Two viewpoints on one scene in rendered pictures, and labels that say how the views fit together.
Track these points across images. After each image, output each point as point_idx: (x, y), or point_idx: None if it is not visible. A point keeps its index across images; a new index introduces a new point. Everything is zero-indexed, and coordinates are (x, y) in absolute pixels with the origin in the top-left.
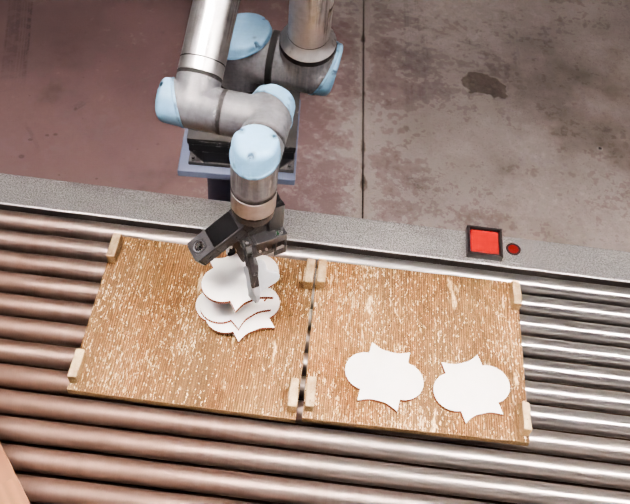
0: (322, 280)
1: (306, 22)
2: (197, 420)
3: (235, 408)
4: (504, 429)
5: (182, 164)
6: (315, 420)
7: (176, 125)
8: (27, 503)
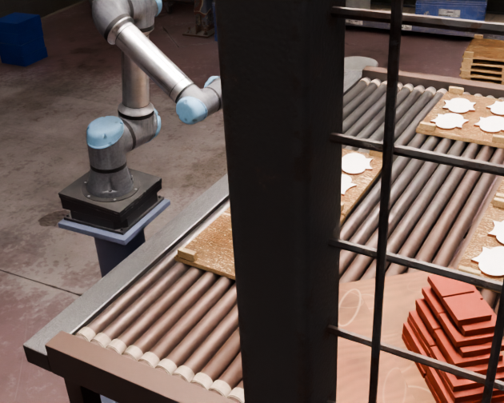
0: None
1: (145, 85)
2: None
3: None
4: (379, 161)
5: (121, 237)
6: (348, 211)
7: (203, 117)
8: (374, 278)
